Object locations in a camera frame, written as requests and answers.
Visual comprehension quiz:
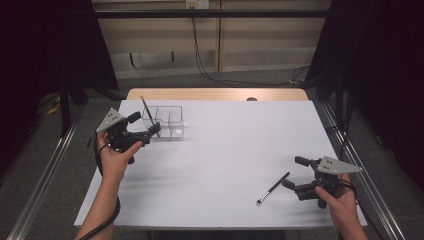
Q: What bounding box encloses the black horizontal bar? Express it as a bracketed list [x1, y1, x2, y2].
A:
[94, 9, 331, 19]

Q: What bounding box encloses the black stand pole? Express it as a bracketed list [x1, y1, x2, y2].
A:
[59, 79, 72, 138]
[334, 73, 346, 131]

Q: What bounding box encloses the person's right hand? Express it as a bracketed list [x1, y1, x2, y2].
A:
[314, 182, 363, 230]

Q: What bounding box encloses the white wall socket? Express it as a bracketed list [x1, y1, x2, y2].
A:
[185, 0, 210, 10]

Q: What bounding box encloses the metal floor rail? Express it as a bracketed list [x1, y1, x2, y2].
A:
[319, 103, 406, 240]
[6, 109, 84, 240]

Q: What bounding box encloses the black wall cable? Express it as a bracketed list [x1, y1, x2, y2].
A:
[190, 6, 311, 88]

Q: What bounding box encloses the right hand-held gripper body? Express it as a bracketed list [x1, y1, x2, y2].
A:
[294, 156, 364, 209]

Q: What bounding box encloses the hand-held gripper black cable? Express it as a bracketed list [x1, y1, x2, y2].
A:
[338, 178, 384, 240]
[78, 133, 122, 240]

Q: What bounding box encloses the black curtain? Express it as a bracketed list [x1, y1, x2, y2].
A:
[304, 0, 424, 193]
[0, 0, 119, 178]

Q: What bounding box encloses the clear plastic organizer box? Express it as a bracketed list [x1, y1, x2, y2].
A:
[141, 105, 185, 140]

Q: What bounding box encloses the white table cover sheet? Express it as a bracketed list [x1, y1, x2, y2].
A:
[73, 99, 368, 231]

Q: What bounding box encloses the wooden table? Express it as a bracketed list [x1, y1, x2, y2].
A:
[125, 87, 309, 102]

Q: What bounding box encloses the black brush with gold ferrule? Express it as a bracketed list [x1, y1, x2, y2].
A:
[140, 95, 161, 138]

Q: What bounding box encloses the person's left hand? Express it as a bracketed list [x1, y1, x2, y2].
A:
[96, 130, 144, 184]

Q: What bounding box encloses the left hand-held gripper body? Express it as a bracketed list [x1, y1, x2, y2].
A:
[95, 107, 153, 165]

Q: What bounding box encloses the right hand-held gripper black cable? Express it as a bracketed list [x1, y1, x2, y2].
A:
[338, 178, 384, 240]

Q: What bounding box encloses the left hand-held gripper black cable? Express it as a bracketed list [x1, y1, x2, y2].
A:
[78, 133, 122, 240]

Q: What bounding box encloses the black brush with silver ferrule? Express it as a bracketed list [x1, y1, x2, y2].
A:
[255, 171, 291, 206]

